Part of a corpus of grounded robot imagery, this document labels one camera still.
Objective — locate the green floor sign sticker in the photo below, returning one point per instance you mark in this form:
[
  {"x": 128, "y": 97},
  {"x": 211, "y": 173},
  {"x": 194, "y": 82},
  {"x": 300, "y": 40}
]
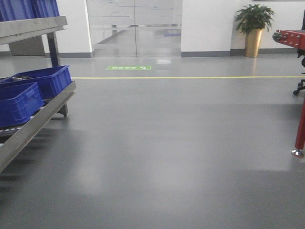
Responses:
[{"x": 129, "y": 68}]

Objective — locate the glass double door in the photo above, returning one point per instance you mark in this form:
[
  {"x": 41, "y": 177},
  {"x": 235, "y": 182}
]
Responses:
[{"x": 135, "y": 28}]

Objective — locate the blue plastic crate rear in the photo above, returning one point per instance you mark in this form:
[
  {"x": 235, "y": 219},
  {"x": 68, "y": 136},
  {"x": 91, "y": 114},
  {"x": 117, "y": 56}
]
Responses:
[{"x": 51, "y": 81}]

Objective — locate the blue plastic crate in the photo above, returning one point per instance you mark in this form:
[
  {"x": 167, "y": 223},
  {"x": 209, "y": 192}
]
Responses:
[
  {"x": 18, "y": 103},
  {"x": 51, "y": 81}
]

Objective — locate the gold plant pot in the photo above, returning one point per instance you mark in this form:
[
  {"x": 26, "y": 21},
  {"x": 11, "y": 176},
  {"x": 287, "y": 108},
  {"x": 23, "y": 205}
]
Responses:
[{"x": 252, "y": 42}]

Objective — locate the blue plastic crate front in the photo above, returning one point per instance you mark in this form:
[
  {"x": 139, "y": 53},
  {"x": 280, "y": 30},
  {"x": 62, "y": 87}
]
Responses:
[{"x": 18, "y": 103}]

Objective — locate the green potted plant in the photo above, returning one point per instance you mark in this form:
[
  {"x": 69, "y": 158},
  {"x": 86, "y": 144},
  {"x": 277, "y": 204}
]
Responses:
[{"x": 252, "y": 17}]

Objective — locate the steel roller rack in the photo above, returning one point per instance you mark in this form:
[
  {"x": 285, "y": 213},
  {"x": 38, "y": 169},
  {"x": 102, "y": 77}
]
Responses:
[{"x": 13, "y": 31}]

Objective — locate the black office chair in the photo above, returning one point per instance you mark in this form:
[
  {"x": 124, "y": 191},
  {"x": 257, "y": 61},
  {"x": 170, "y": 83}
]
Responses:
[{"x": 301, "y": 86}]

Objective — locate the blue crate upper shelf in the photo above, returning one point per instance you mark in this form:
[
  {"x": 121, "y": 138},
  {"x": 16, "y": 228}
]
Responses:
[{"x": 13, "y": 10}]

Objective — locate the red conveyor frame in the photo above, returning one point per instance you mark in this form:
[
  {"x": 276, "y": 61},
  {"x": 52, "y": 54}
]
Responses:
[{"x": 295, "y": 39}]

